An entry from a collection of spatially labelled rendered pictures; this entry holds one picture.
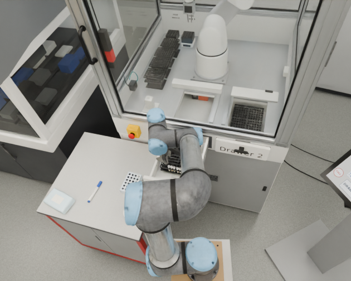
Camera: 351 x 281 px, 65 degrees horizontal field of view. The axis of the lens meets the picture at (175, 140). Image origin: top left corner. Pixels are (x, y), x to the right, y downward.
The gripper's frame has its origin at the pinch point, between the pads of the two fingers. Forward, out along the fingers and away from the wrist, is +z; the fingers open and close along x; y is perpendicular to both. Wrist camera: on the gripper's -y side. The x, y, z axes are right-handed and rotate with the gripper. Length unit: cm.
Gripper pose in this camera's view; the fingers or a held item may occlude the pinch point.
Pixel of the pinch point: (168, 160)
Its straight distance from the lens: 140.5
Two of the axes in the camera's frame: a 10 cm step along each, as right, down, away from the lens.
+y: -9.6, -1.8, 2.3
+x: -2.8, 7.8, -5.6
